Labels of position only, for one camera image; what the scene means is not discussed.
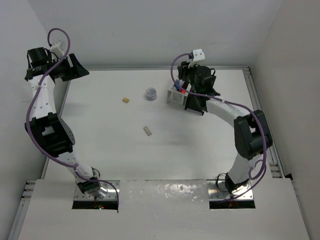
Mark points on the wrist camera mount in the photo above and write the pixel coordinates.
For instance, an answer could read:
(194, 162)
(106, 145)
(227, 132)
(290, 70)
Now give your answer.
(196, 57)
(57, 49)

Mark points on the white eraser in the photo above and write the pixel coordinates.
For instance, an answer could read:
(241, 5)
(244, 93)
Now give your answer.
(147, 131)

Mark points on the tan eraser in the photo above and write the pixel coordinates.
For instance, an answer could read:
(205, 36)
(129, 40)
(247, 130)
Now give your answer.
(125, 100)

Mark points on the clear jar of paperclips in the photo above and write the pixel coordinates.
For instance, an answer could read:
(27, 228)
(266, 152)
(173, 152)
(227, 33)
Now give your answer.
(151, 94)

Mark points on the white front panel board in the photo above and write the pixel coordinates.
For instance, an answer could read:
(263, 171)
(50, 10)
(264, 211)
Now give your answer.
(163, 210)

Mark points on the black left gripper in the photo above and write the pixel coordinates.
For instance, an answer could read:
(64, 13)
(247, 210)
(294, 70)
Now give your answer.
(76, 71)

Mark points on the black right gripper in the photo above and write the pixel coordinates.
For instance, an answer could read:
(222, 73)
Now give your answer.
(184, 70)

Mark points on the white slotted organizer container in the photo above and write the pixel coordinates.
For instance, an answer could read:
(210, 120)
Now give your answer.
(174, 96)

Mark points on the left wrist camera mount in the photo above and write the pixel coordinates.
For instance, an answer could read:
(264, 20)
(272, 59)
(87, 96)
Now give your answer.
(57, 49)

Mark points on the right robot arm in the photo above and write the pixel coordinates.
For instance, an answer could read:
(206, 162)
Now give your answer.
(252, 135)

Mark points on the blue and black highlighter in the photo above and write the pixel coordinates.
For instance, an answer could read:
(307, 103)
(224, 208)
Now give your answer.
(177, 84)

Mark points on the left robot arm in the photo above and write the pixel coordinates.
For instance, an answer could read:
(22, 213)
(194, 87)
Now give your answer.
(47, 130)

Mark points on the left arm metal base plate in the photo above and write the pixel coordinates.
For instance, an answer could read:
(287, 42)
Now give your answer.
(110, 190)

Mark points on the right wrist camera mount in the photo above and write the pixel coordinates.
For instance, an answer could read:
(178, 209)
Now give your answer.
(196, 57)

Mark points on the black slotted organizer container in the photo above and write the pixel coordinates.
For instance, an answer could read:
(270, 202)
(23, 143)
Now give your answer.
(196, 103)

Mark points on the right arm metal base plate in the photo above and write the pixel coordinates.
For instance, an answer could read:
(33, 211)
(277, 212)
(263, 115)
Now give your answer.
(218, 192)

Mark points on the orange and black highlighter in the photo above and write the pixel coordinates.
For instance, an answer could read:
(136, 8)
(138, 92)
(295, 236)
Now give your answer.
(181, 90)

